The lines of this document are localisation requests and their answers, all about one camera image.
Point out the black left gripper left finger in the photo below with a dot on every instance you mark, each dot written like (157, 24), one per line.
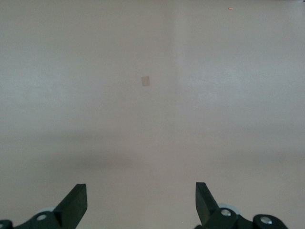
(71, 210)

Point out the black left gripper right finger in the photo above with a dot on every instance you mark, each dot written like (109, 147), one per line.
(209, 212)

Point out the brown tape patch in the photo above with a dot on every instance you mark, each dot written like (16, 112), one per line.
(145, 81)

